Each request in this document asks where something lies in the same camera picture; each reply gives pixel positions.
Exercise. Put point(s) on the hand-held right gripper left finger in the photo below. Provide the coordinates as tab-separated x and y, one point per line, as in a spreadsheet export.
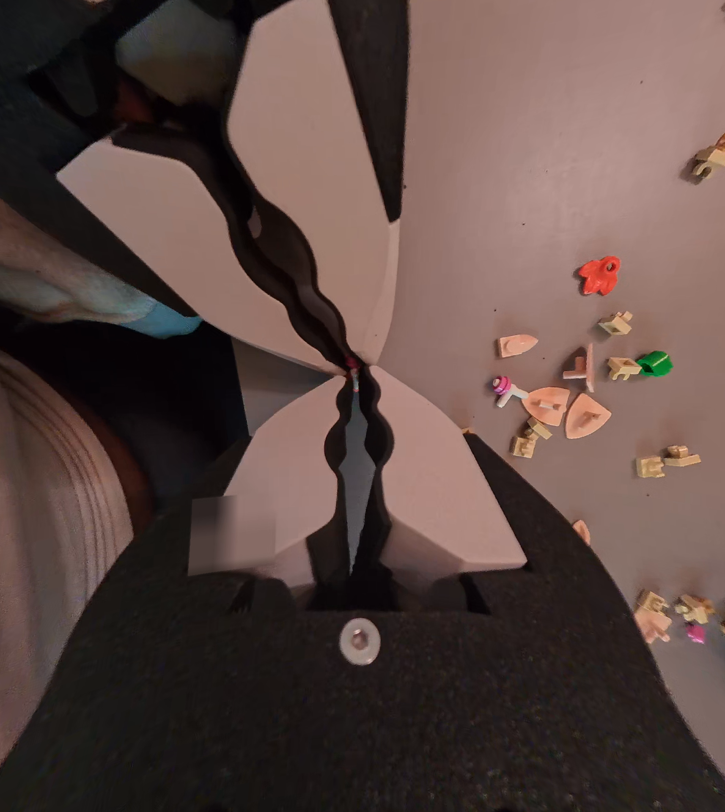
286	457

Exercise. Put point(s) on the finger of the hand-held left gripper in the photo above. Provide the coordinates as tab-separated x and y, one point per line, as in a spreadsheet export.
166	215
312	158

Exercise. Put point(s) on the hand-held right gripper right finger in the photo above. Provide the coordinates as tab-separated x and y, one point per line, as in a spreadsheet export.
438	495

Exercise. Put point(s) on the red flower brick piece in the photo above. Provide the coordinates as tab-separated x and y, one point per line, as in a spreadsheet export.
353	369

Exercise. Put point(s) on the small toy bricks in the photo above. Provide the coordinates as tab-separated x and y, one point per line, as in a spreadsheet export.
588	415

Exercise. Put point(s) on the grey desk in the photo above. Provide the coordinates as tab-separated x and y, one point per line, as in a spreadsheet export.
527	158

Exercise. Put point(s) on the person's dark pants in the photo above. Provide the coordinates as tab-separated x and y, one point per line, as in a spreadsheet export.
166	412

